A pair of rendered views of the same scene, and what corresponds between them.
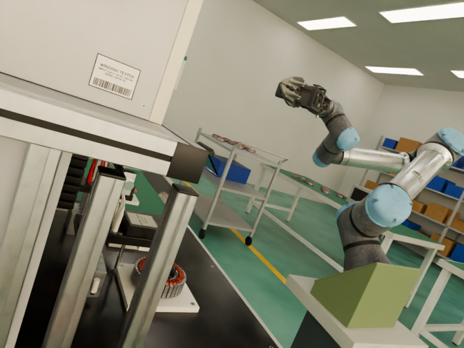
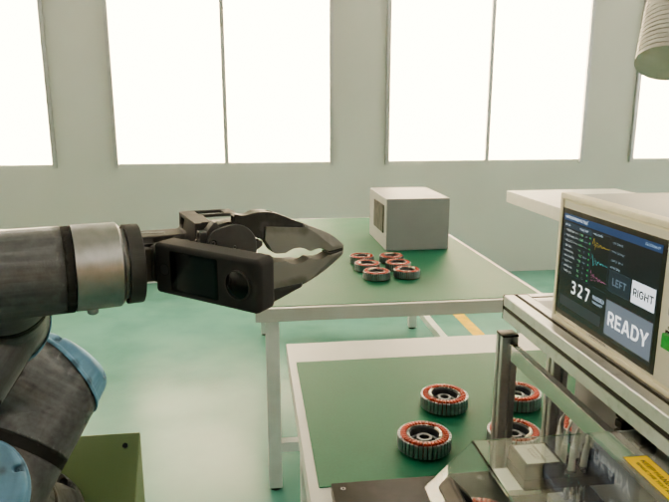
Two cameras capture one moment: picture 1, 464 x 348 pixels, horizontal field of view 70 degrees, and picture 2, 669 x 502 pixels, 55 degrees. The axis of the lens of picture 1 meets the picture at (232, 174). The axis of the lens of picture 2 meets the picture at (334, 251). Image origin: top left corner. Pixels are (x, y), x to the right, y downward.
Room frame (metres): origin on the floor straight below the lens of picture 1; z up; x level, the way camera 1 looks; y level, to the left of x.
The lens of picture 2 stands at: (1.57, 0.22, 1.45)
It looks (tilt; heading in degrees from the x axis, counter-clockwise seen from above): 13 degrees down; 204
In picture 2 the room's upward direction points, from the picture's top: straight up
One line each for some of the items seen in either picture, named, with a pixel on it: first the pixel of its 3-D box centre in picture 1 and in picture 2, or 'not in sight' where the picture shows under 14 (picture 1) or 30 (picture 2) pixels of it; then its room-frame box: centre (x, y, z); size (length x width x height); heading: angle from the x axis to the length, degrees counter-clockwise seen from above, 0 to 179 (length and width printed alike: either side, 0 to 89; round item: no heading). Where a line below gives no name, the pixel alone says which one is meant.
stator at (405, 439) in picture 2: not in sight; (424, 439); (0.38, -0.11, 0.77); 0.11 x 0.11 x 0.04
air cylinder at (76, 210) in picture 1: (79, 219); not in sight; (0.79, 0.32, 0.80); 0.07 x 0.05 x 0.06; 32
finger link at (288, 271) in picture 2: (292, 94); (294, 262); (1.01, -0.08, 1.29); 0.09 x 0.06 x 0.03; 142
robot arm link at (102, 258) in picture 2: (319, 105); (101, 269); (1.16, -0.19, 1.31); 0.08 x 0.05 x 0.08; 52
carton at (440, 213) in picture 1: (441, 213); not in sight; (6.19, -3.88, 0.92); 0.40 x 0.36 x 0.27; 120
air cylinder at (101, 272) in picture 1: (87, 272); not in sight; (0.58, 0.19, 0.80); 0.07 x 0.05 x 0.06; 32
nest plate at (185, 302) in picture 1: (155, 286); not in sight; (0.66, 0.07, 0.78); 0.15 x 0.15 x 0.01; 32
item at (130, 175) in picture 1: (99, 134); not in sight; (0.67, 0.28, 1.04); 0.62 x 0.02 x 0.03; 32
